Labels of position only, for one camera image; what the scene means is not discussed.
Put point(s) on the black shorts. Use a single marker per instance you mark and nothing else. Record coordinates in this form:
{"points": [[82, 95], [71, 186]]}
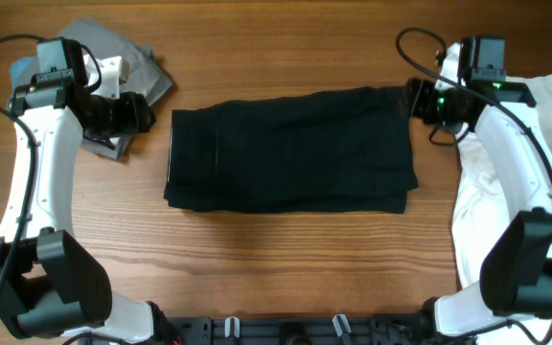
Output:
{"points": [[331, 151]]}

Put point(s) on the white t-shirt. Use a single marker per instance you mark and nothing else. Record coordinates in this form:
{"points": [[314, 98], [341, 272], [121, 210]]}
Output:
{"points": [[480, 213]]}

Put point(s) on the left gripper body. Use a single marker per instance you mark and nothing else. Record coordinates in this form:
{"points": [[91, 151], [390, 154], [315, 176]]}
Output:
{"points": [[117, 117]]}

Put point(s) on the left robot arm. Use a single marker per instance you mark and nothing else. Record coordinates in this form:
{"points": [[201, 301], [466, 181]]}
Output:
{"points": [[50, 286]]}

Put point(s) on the folded blue garment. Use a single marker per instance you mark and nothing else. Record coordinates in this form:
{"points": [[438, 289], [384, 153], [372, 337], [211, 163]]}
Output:
{"points": [[22, 70]]}

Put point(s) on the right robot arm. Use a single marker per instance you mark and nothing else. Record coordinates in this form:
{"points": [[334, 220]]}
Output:
{"points": [[511, 302]]}

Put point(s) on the folded grey shorts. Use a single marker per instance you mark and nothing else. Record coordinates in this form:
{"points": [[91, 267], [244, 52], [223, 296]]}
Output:
{"points": [[145, 76]]}

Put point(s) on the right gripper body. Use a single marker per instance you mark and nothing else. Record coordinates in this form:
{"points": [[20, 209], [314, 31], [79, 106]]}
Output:
{"points": [[429, 106]]}

